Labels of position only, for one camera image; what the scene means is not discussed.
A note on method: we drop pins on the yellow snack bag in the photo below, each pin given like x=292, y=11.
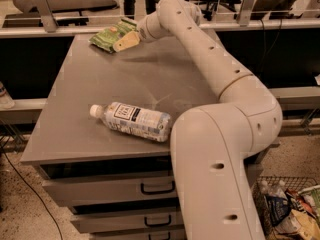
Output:
x=299, y=224

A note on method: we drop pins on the green jalapeno chip bag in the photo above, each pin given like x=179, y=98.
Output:
x=106, y=38

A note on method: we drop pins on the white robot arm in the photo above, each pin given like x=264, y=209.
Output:
x=210, y=143

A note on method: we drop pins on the wire basket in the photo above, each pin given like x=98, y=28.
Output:
x=265, y=186

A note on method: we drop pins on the right metal bracket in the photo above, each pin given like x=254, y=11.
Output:
x=244, y=14

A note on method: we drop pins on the metal bracket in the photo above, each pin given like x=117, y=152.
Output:
x=244, y=14
x=49, y=23

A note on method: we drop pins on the middle drawer black handle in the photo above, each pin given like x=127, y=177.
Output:
x=152, y=222

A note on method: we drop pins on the clear plastic water bottle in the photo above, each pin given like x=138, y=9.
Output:
x=133, y=120

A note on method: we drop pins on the top drawer black handle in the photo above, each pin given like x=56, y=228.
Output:
x=147, y=189

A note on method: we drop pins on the drawer black handle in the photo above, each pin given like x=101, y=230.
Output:
x=159, y=236
x=152, y=222
x=147, y=189

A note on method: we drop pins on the bottom drawer black handle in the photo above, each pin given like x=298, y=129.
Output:
x=159, y=236

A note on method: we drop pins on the left metal bracket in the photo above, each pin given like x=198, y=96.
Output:
x=49, y=23

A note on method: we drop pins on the dark blue snack bag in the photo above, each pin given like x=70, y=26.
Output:
x=279, y=209

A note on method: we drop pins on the grey drawer cabinet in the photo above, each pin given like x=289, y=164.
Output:
x=96, y=172

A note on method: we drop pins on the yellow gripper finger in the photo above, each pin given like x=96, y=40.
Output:
x=129, y=40

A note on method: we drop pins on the red snack bag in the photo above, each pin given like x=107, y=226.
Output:
x=298, y=203

